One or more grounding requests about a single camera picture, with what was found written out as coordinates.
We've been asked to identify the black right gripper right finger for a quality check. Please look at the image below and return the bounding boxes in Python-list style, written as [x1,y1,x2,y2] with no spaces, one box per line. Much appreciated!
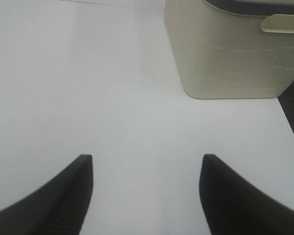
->
[198,154,294,235]

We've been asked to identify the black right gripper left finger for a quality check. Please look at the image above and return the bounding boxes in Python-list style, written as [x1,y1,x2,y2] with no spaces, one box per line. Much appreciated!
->
[0,155,93,235]

